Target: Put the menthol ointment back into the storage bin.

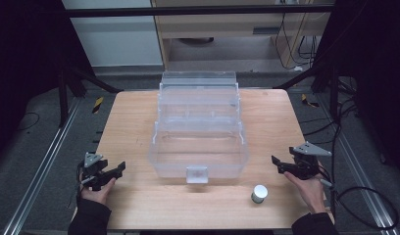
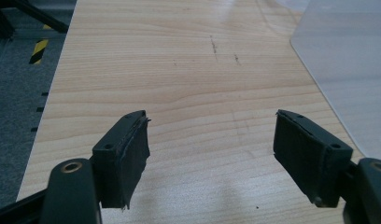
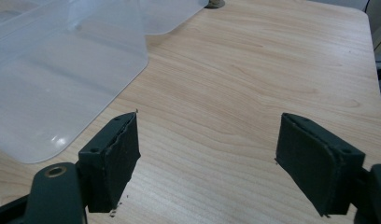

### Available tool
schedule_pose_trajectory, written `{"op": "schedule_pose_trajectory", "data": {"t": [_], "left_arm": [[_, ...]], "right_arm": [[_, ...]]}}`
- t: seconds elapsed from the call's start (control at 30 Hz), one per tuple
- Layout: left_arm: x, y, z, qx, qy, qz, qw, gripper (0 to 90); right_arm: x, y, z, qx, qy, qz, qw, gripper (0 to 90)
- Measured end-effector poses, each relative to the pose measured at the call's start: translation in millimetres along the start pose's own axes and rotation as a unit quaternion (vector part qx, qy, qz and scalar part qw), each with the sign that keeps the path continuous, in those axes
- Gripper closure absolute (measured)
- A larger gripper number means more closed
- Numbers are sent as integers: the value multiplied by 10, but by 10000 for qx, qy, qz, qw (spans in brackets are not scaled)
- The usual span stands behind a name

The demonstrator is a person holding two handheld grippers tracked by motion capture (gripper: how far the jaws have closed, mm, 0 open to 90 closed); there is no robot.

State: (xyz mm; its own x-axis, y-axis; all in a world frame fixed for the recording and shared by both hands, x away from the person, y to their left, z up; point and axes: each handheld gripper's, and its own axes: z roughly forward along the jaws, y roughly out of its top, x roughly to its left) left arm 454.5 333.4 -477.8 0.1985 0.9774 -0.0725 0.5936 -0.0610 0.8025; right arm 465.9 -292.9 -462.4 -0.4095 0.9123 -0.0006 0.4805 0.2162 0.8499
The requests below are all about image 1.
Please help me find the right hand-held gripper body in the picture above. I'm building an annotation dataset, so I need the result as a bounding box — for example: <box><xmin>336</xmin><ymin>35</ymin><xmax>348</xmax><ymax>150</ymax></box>
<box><xmin>288</xmin><ymin>140</ymin><xmax>333</xmax><ymax>181</ymax></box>

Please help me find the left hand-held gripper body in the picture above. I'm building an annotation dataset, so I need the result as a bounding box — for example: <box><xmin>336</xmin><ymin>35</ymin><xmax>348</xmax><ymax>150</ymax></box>
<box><xmin>78</xmin><ymin>151</ymin><xmax>110</xmax><ymax>192</ymax></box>

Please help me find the clear plastic storage box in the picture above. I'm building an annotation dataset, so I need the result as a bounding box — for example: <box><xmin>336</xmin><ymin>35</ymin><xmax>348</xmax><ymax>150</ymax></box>
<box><xmin>148</xmin><ymin>70</ymin><xmax>250</xmax><ymax>185</ymax></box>

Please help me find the person's left hand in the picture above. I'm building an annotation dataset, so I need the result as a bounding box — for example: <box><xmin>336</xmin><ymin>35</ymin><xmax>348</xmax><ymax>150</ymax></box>
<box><xmin>79</xmin><ymin>175</ymin><xmax>118</xmax><ymax>207</ymax></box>

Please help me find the person's right hand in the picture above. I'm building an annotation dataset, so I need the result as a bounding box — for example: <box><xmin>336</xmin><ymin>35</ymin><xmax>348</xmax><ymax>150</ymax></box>
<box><xmin>283</xmin><ymin>170</ymin><xmax>329</xmax><ymax>215</ymax></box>

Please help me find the yellow black striped tape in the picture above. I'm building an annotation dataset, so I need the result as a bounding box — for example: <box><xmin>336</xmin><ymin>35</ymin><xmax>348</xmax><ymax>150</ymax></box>
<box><xmin>91</xmin><ymin>96</ymin><xmax>105</xmax><ymax>115</ymax></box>
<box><xmin>300</xmin><ymin>93</ymin><xmax>321</xmax><ymax>109</ymax></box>

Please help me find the black metal stand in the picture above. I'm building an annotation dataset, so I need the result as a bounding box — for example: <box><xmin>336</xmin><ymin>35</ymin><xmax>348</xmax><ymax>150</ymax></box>
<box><xmin>272</xmin><ymin>63</ymin><xmax>341</xmax><ymax>122</ymax></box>
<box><xmin>56</xmin><ymin>60</ymin><xmax>125</xmax><ymax>129</ymax></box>

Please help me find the black curtain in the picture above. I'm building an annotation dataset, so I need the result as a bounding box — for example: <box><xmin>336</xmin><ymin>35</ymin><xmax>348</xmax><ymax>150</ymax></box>
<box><xmin>310</xmin><ymin>0</ymin><xmax>400</xmax><ymax>184</ymax></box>
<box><xmin>0</xmin><ymin>0</ymin><xmax>95</xmax><ymax>165</ymax></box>

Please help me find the white cabinet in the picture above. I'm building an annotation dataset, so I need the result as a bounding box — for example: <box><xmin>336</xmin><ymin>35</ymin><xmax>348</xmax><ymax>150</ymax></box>
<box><xmin>61</xmin><ymin>0</ymin><xmax>164</xmax><ymax>69</ymax></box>

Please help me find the light wooden desk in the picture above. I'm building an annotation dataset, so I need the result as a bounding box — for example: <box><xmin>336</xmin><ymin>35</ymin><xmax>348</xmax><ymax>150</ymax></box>
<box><xmin>150</xmin><ymin>0</ymin><xmax>335</xmax><ymax>71</ymax></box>

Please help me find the black metal crossbar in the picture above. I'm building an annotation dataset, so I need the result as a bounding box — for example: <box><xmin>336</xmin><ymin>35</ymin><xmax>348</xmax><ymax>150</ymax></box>
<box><xmin>61</xmin><ymin>4</ymin><xmax>336</xmax><ymax>19</ymax></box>

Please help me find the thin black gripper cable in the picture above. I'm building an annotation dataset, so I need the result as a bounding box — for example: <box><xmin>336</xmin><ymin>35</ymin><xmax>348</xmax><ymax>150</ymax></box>
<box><xmin>66</xmin><ymin>161</ymin><xmax>91</xmax><ymax>210</ymax></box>

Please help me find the aluminium floor rail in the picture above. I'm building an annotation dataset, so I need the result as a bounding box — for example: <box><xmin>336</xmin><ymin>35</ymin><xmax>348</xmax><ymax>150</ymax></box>
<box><xmin>1</xmin><ymin>97</ymin><xmax>82</xmax><ymax>235</ymax></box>
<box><xmin>317</xmin><ymin>94</ymin><xmax>399</xmax><ymax>235</ymax></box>

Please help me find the thin black floor cable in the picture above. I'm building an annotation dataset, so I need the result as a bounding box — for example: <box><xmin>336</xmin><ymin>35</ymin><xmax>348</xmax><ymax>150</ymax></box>
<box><xmin>17</xmin><ymin>112</ymin><xmax>41</xmax><ymax>132</ymax></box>

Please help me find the black looped gripper cable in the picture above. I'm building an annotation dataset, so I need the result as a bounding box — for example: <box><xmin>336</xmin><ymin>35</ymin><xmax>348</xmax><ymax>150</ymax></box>
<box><xmin>320</xmin><ymin>177</ymin><xmax>400</xmax><ymax>230</ymax></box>

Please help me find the bundle of black cables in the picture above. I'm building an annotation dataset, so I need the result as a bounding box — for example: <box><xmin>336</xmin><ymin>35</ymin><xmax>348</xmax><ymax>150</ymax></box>
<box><xmin>274</xmin><ymin>0</ymin><xmax>324</xmax><ymax>71</ymax></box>

